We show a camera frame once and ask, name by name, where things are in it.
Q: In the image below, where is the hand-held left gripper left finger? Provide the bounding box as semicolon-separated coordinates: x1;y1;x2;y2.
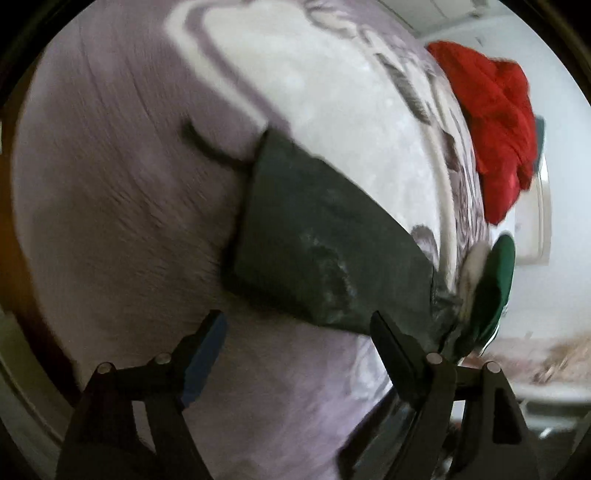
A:
55;309;229;480

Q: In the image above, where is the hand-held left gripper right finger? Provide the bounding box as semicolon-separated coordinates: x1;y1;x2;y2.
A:
339;310;541;480

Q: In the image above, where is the black leather jacket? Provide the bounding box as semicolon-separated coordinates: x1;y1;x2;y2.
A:
182;121;465;358

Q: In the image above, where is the green and white garment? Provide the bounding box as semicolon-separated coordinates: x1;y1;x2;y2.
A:
455;234;517;358

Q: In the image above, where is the beige patterned cloth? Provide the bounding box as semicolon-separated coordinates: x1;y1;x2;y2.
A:
480;336;591;400

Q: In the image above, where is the lilac printed blanket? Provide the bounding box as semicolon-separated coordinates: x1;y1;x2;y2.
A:
11;0;504;480

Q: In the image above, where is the red garment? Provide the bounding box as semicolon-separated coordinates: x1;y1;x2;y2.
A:
426;41;540;226

